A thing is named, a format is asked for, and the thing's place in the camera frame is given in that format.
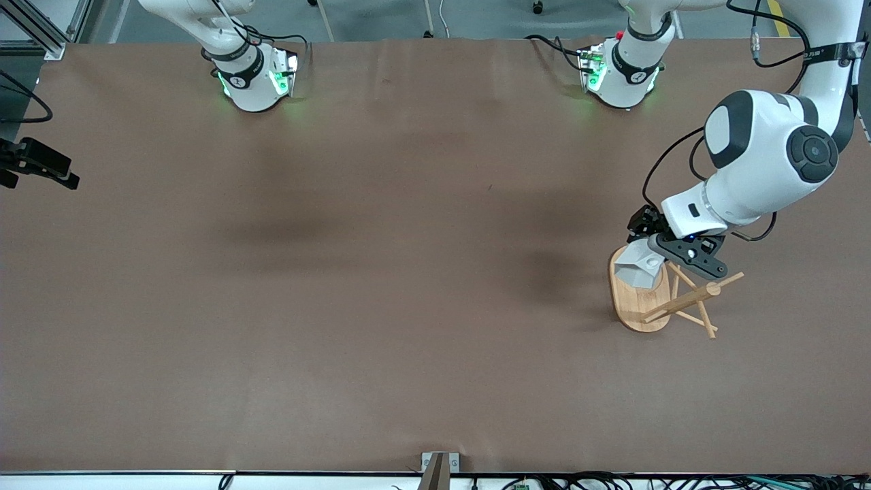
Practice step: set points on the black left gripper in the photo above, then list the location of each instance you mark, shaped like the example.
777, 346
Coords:
645, 222

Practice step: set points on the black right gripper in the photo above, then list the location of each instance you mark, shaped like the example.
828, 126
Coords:
35, 160

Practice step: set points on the white faceted cup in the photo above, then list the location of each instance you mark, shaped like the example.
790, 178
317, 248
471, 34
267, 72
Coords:
639, 269

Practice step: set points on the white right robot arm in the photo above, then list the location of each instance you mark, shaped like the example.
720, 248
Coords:
248, 85

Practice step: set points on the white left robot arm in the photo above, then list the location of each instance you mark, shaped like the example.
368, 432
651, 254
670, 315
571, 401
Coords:
762, 163

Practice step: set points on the wooden cup rack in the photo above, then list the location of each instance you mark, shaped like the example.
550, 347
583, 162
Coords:
639, 306

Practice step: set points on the green-lit base connector box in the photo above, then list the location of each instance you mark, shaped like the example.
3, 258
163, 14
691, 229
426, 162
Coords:
590, 68
284, 71

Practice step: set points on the aluminium frame profile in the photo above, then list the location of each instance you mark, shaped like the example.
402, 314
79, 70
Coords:
37, 27

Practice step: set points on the grey metal bracket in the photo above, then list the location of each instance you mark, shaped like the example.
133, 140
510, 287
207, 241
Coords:
440, 463

